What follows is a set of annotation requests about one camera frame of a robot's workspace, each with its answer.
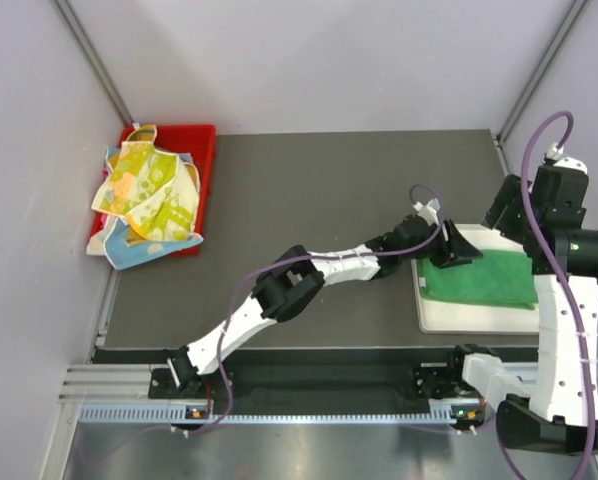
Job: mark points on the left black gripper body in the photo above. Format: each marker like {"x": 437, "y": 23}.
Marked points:
{"x": 443, "y": 252}

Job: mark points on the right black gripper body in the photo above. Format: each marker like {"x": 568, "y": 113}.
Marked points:
{"x": 512, "y": 221}

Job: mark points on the green microfiber towel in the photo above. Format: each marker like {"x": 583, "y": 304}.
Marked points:
{"x": 498, "y": 279}

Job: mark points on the yellow green patterned towel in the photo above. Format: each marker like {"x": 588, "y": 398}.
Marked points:
{"x": 154, "y": 191}

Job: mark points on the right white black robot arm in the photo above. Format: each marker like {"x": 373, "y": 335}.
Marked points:
{"x": 553, "y": 416}

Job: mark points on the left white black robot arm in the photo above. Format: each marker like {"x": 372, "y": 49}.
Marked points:
{"x": 284, "y": 289}

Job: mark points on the white square tray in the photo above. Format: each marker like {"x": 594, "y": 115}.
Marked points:
{"x": 451, "y": 318}

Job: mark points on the red plastic bin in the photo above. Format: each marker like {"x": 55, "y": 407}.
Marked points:
{"x": 199, "y": 141}

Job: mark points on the blue patterned towel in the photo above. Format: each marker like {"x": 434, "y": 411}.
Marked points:
{"x": 123, "y": 250}

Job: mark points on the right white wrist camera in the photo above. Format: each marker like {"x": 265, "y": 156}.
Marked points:
{"x": 556, "y": 157}

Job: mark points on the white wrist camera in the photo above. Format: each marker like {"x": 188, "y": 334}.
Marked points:
{"x": 429, "y": 211}
{"x": 556, "y": 157}

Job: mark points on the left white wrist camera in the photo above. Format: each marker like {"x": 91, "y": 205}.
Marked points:
{"x": 429, "y": 211}

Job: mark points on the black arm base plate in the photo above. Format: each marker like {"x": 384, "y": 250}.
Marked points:
{"x": 277, "y": 402}

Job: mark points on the grey slotted cable duct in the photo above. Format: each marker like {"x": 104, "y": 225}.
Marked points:
{"x": 434, "y": 413}

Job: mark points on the right aluminium corner post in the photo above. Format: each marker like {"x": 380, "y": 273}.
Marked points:
{"x": 548, "y": 55}

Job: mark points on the aluminium corner post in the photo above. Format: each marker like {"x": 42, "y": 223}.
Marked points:
{"x": 85, "y": 45}
{"x": 548, "y": 55}

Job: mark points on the aluminium frame rail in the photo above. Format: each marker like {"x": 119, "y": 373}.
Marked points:
{"x": 109, "y": 380}

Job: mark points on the left aluminium corner post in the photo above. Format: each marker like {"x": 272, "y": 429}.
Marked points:
{"x": 85, "y": 45}

